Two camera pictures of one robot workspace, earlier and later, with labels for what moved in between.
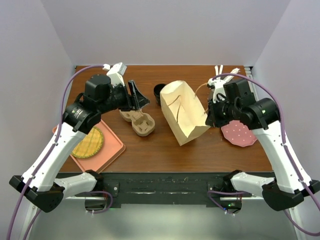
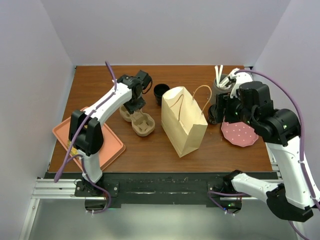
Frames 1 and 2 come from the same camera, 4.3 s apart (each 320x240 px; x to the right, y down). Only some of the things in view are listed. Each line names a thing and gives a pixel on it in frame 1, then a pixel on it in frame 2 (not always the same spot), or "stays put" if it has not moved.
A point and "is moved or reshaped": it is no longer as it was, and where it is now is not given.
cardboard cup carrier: x=143 y=124 stays put
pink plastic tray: x=112 y=147 stays put
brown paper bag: x=185 y=114 is moved or reshaped
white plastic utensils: x=216 y=69 stays put
